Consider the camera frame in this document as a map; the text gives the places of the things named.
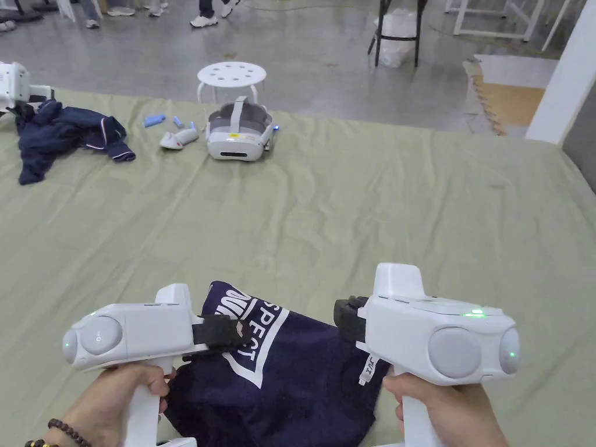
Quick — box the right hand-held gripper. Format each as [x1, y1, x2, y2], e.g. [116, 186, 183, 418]
[334, 262, 520, 447]

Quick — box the white hand controller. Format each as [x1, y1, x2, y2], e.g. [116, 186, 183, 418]
[159, 122, 201, 152]

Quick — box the black chair with plastic bag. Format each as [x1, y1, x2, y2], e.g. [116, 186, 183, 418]
[367, 0, 430, 69]

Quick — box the person's left forearm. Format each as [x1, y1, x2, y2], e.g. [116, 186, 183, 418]
[23, 418, 94, 447]

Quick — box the dark blue shirt white print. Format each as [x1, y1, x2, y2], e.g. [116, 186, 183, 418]
[165, 281, 393, 447]

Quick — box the white round stool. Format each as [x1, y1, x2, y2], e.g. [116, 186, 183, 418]
[196, 60, 268, 106]

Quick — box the group of people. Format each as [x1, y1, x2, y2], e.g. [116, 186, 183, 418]
[85, 0, 169, 30]

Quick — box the spare hand-held gripper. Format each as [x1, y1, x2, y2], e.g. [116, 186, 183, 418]
[0, 61, 56, 118]

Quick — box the brown foam floor mat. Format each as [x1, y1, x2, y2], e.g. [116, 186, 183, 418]
[463, 54, 560, 137]

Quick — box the bed with pale green sheet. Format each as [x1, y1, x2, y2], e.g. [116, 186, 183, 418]
[0, 86, 596, 447]

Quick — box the person's left hand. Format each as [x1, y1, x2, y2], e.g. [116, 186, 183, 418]
[59, 363, 179, 447]

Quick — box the white frame table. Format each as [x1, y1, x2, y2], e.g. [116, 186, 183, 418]
[444, 0, 574, 53]

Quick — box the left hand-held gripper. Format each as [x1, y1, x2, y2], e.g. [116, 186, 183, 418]
[62, 283, 253, 447]

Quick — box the white VR headset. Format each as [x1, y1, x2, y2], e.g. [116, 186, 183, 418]
[205, 95, 276, 164]

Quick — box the person's right hand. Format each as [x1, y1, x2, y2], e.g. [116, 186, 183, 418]
[381, 372, 509, 447]

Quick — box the dark blue bunched garment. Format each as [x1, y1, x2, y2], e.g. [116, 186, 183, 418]
[17, 100, 137, 186]

